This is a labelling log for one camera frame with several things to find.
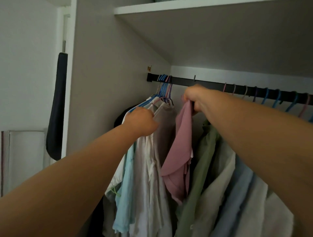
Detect person's left hand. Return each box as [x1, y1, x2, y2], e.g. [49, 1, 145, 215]
[122, 107, 159, 137]

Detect person's right hand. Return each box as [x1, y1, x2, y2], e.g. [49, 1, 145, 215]
[183, 84, 213, 115]

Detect mauve pink shorts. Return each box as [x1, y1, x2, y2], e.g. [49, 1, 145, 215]
[161, 100, 194, 205]

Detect white wardrobe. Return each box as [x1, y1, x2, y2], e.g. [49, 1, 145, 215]
[61, 0, 313, 237]

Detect clothes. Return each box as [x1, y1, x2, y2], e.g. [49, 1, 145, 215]
[87, 96, 178, 237]

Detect green shorts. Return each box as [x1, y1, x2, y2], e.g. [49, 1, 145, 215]
[175, 119, 220, 237]

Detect person's left forearm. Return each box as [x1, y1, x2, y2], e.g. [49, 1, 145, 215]
[0, 124, 140, 237]

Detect person's right forearm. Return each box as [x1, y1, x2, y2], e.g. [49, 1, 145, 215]
[200, 89, 313, 235]

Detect grey framed panel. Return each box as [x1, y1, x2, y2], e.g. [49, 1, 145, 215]
[1, 131, 51, 197]

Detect black clothes rail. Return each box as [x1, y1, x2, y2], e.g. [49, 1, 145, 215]
[146, 73, 313, 106]

